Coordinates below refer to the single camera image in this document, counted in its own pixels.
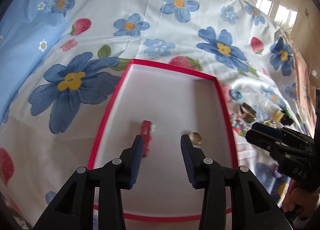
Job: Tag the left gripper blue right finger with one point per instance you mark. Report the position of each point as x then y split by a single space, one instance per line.
193 161

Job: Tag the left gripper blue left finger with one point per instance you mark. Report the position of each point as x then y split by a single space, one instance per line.
130 163

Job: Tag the red hair clip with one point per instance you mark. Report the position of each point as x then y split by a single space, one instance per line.
146 130

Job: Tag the yellow claw hair clip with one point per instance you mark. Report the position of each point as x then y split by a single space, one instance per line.
278 116

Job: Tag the gold green face wristwatch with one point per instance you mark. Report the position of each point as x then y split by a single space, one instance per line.
247 113

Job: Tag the person's right hand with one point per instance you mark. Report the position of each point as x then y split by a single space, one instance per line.
297 196

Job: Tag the black velvet scrunchie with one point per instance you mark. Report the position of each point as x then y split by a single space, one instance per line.
286 120

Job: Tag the red shallow box tray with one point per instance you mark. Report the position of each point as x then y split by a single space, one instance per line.
176 101

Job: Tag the pink cartoon blanket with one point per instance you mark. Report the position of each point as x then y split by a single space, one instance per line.
306 92

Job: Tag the floral white bed sheet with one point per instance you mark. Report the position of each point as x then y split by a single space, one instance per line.
52 123

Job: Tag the light blue floral pillow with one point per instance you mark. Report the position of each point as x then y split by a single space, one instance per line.
29 29

